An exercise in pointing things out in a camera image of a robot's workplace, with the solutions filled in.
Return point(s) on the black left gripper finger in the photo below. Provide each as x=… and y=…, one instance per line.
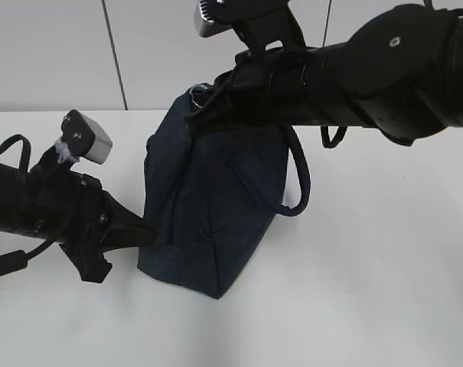
x=121, y=228

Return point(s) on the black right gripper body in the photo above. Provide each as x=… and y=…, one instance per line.
x=270, y=93

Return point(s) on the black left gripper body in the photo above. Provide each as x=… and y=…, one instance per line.
x=70, y=205

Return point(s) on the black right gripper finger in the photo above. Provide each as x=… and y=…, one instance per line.
x=211, y=107

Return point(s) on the dark navy lunch bag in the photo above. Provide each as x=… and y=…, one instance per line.
x=212, y=199

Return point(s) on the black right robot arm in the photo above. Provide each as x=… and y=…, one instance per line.
x=401, y=73

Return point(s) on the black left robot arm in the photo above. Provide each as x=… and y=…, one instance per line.
x=18, y=215

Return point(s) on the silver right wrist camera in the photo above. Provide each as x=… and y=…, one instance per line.
x=257, y=23

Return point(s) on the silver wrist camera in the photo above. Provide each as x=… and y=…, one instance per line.
x=85, y=138
x=257, y=23

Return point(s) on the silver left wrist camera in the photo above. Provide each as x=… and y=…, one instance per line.
x=85, y=138

